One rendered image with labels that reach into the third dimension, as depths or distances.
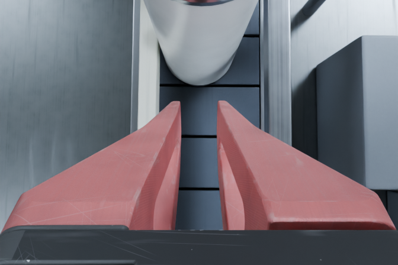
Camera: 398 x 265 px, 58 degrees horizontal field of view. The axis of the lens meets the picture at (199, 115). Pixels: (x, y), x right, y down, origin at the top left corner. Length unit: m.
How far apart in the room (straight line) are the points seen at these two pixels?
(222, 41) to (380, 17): 0.23
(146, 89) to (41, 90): 0.14
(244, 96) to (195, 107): 0.04
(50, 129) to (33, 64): 0.06
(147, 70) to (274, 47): 0.09
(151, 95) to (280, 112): 0.09
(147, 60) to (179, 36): 0.09
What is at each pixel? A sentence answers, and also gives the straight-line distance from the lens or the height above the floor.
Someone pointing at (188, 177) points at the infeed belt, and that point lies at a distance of 0.27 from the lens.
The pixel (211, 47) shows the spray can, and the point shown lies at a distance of 0.17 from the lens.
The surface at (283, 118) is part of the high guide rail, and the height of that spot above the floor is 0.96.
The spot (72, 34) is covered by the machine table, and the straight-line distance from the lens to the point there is 0.35.
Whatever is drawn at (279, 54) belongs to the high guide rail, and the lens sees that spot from 0.19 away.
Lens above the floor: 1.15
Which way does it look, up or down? 85 degrees down
